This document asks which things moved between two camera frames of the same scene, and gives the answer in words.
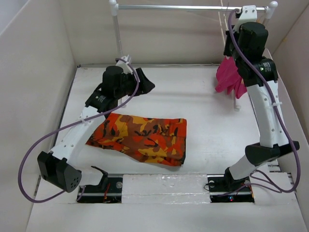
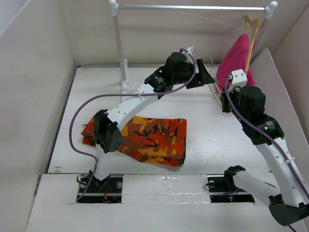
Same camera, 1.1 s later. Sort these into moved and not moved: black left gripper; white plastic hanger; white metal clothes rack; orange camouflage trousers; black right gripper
Moved: black right gripper; black left gripper; white plastic hanger
Not moved: orange camouflage trousers; white metal clothes rack
